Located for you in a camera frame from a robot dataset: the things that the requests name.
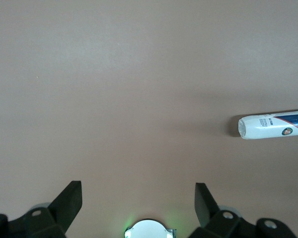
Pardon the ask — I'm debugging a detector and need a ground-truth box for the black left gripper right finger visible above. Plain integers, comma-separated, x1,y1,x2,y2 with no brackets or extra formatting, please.
188,182,295,238

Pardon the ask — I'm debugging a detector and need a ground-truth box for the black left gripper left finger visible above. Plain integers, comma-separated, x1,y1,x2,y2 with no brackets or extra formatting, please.
0,180,83,238

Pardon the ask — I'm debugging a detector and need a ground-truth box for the brown table mat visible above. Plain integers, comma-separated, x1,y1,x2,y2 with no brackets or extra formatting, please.
0,0,298,238

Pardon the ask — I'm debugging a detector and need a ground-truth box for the white tennis ball can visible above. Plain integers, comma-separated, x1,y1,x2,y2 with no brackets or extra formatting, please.
237,110,298,140

